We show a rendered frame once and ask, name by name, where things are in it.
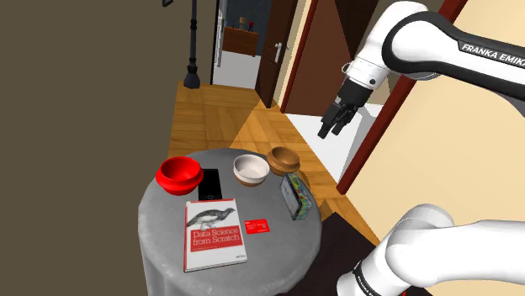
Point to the dark brown door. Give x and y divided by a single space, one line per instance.
271 49

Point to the black phone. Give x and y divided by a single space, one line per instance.
209 185

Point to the brown wooden bowl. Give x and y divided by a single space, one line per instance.
283 160

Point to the small red card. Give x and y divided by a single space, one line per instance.
256 226

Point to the black lamp post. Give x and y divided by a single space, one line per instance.
192 53

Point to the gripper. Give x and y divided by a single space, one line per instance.
353 92

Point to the red and white book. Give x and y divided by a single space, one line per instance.
213 235

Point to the round grey table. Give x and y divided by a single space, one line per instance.
270 250

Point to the colourful patterned box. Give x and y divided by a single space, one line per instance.
296 196

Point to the reddish brown door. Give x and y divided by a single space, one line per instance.
316 61

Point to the red bowl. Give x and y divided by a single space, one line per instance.
179 175

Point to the brown wooden dresser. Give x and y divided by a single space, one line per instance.
240 41

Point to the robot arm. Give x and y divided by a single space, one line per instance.
426 45

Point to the white bowl with brown base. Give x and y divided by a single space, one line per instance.
250 169

